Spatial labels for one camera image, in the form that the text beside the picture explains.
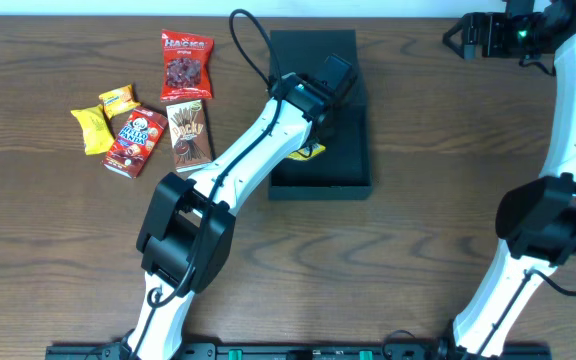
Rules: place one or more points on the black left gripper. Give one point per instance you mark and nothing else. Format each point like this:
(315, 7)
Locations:
(331, 116)

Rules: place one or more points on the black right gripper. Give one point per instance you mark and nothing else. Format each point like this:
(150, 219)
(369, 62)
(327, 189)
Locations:
(493, 22)

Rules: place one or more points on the large yellow snack bag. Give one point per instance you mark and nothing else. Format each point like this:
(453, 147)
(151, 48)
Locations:
(307, 153)

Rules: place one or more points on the black storage box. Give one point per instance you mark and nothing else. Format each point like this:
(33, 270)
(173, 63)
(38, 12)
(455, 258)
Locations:
(343, 170)

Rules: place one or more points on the brown Pocky box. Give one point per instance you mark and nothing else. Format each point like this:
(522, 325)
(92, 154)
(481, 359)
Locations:
(190, 139)

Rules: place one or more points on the red Hacks candy bag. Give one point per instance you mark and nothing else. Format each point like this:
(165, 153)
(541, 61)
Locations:
(185, 59)

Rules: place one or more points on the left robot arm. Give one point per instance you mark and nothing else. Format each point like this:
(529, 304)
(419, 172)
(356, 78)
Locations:
(186, 235)

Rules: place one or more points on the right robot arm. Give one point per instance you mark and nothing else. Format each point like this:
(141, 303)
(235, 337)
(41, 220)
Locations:
(536, 222)

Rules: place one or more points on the red Hello Panda box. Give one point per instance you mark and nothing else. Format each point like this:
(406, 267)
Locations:
(135, 142)

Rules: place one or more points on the small orange-yellow snack packet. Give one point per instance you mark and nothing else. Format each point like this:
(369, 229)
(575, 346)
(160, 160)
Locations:
(118, 101)

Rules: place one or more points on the yellow snack packet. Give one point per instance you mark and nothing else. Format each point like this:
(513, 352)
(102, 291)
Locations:
(95, 131)

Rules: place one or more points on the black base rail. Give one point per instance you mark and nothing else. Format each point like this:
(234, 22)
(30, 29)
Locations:
(208, 351)

